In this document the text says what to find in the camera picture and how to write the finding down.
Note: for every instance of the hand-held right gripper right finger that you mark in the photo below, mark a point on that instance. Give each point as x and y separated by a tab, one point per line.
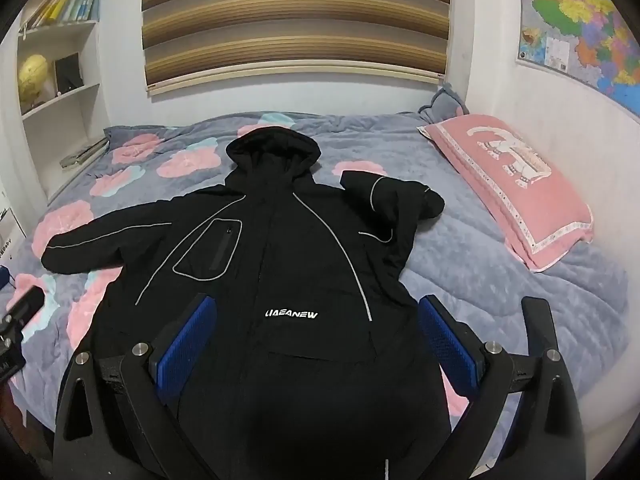
446	346

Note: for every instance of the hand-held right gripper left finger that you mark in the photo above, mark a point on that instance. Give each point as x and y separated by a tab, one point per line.
185	346

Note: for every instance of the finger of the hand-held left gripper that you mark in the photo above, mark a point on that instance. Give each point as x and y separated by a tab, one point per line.
6	276
22	305

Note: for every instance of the black hooded jacket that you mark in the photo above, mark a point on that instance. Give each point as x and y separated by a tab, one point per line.
280	260

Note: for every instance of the white cardboard box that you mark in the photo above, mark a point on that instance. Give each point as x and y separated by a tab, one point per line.
10	232

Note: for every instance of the grey floral blanket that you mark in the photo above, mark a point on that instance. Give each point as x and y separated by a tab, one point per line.
475	280

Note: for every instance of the white bookshelf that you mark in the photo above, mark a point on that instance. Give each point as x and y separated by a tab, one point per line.
75	120

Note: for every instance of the pink pillow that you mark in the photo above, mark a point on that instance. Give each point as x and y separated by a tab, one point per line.
505	185

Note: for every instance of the yellow globe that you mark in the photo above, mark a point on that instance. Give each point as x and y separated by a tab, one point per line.
32	77

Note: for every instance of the grey pillow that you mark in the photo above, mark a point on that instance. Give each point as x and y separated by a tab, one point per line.
445	105

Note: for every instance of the brown striped window blind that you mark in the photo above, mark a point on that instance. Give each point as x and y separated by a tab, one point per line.
300	25

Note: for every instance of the black picture frame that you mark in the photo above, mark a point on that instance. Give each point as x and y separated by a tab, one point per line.
67	72

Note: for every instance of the colourful wall map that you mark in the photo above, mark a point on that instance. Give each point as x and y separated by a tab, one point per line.
575	20

